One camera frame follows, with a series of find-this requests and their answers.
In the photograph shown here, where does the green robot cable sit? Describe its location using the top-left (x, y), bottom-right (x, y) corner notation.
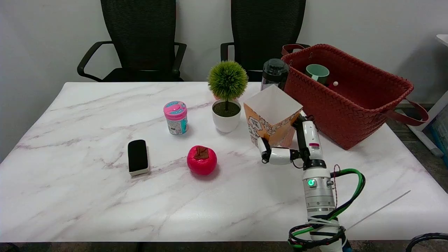
top-left (291, 168), bottom-right (364, 237)

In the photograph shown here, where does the black whiteboard eraser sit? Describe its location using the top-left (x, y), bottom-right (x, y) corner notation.
top-left (127, 139), bottom-right (150, 176)

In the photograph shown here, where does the black mesh office chair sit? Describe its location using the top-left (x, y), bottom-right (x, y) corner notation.
top-left (77, 0), bottom-right (187, 83)
top-left (220, 0), bottom-right (310, 82)

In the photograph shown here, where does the dark transparent water bottle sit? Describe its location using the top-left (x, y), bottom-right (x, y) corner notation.
top-left (261, 58), bottom-right (290, 91)

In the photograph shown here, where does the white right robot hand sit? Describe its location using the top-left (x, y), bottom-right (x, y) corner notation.
top-left (258, 115), bottom-right (327, 169)

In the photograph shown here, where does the blue storage bin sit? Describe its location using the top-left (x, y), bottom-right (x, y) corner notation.
top-left (430, 104), bottom-right (448, 159)

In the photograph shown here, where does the orange popcorn box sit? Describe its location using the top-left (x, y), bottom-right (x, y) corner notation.
top-left (243, 84), bottom-right (303, 148)

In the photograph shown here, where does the brown woven storage basket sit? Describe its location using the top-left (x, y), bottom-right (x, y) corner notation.
top-left (281, 44), bottom-right (429, 150)

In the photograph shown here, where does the green ball plant white pot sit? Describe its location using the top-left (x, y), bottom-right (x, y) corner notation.
top-left (207, 61), bottom-right (249, 133)

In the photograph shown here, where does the black hanging cable loop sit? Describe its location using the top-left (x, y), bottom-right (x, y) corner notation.
top-left (406, 232), bottom-right (448, 252)

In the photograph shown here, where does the pink ribbed cylinder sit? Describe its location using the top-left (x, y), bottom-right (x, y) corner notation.
top-left (280, 127), bottom-right (295, 148)

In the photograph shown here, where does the pink lid gum jar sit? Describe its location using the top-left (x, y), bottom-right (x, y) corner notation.
top-left (163, 101), bottom-right (188, 135)

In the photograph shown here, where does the white side table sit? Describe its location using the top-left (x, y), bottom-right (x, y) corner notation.
top-left (406, 34), bottom-right (448, 158)

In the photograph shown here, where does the red toy persimmon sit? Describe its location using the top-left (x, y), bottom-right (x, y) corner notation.
top-left (187, 145), bottom-right (217, 176)

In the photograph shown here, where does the green mug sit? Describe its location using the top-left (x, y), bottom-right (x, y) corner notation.
top-left (306, 64), bottom-right (330, 85)

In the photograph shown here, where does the thin white cable tie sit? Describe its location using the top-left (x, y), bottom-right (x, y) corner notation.
top-left (346, 190), bottom-right (412, 231)

